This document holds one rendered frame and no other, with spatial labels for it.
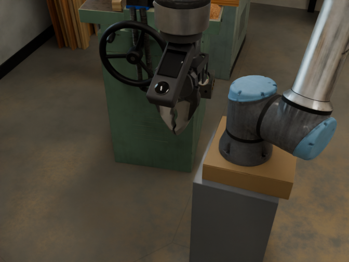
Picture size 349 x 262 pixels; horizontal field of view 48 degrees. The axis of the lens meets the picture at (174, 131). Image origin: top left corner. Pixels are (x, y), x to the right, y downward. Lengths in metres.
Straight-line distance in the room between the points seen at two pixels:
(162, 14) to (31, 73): 2.57
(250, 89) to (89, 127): 1.47
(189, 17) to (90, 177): 1.68
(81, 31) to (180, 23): 2.68
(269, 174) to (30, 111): 1.82
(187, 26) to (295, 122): 0.63
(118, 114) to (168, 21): 1.41
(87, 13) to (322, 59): 1.02
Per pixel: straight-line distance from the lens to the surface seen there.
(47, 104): 2.78
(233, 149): 1.35
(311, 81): 1.17
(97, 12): 1.75
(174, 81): 0.63
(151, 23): 1.59
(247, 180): 1.36
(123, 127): 2.06
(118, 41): 1.78
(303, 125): 1.17
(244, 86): 1.27
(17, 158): 2.43
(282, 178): 1.35
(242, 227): 1.53
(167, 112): 0.73
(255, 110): 1.24
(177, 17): 0.62
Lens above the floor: 1.60
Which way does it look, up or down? 41 degrees down
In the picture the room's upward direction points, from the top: straight up
